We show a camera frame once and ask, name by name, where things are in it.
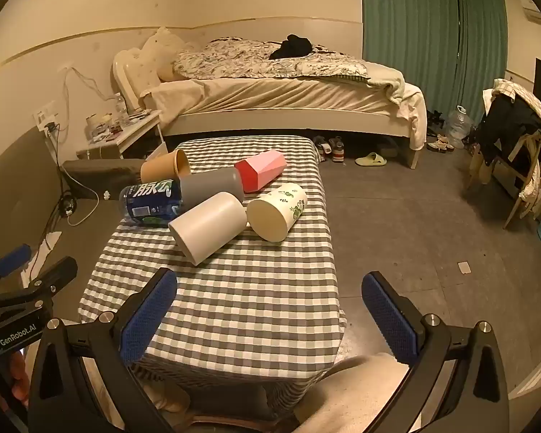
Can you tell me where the white nightstand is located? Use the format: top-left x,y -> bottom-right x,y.
76,110 -> 168,161

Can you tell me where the pink red faceted cup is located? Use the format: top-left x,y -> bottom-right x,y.
234,151 -> 287,194

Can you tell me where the person's right leg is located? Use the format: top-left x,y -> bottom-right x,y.
293,354 -> 411,433

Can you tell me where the green curtain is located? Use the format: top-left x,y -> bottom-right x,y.
360,0 -> 459,63
455,0 -> 509,83

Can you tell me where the grey white checkered tablecloth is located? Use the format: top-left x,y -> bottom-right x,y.
78,137 -> 347,413

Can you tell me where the plaid cloth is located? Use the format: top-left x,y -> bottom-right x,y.
491,78 -> 541,110

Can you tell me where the white floor cable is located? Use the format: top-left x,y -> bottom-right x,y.
67,196 -> 101,227

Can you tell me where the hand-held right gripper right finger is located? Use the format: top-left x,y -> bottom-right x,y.
362,271 -> 510,433

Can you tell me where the black jacket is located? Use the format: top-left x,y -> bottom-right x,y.
475,95 -> 541,169

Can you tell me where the person's left hand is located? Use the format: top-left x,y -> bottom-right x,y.
6,352 -> 30,409

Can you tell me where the wall socket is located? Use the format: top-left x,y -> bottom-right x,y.
33,104 -> 59,130

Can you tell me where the pair of sneakers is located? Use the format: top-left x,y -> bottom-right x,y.
313,135 -> 346,163

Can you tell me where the wooden chair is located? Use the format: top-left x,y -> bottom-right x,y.
471,79 -> 541,231

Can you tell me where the person's left leg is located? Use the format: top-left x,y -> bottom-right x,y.
153,381 -> 193,415

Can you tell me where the white wall cable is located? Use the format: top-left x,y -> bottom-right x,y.
63,67 -> 114,101

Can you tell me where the blue plastic bottle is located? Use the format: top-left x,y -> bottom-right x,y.
118,179 -> 184,228

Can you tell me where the cream pillow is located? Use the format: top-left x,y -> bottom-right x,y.
140,27 -> 199,83

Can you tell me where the grey cup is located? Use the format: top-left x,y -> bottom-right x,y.
179,169 -> 245,206

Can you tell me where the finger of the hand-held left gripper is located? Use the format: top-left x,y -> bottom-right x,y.
0,244 -> 32,301
0,256 -> 78,325

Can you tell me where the white air conditioner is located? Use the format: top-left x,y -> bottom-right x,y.
518,0 -> 541,23

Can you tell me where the person's leg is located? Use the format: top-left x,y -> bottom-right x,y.
293,354 -> 411,433
153,381 -> 193,415

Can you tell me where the cream cup with leaf print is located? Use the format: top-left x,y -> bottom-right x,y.
246,183 -> 308,243

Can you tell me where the pair of light shoes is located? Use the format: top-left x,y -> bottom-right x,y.
427,133 -> 454,153

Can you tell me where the white cup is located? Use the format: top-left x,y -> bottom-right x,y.
168,192 -> 247,266

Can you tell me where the clear water jug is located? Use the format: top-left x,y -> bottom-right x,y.
443,105 -> 474,149

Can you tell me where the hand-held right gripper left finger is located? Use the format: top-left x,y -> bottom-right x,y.
27,267 -> 179,433

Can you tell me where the floral duvet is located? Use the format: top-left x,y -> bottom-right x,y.
171,38 -> 371,83

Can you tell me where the black clothing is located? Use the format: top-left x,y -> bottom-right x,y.
269,35 -> 313,60

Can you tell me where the brown paper cup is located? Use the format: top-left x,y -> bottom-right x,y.
141,149 -> 191,183

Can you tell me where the cream bed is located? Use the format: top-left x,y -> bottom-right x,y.
113,40 -> 428,170

